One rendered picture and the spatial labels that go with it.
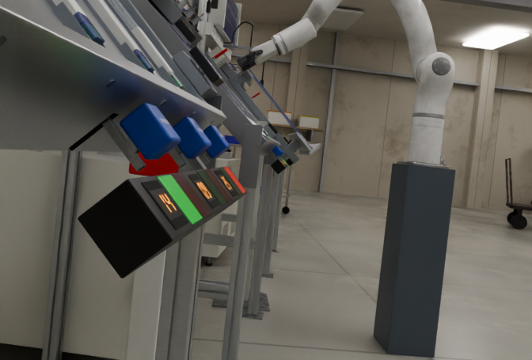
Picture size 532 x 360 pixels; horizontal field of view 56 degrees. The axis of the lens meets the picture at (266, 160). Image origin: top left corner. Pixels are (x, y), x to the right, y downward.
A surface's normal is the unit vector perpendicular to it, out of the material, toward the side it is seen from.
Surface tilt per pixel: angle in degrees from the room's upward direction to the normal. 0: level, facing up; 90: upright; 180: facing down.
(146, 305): 90
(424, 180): 90
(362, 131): 90
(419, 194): 90
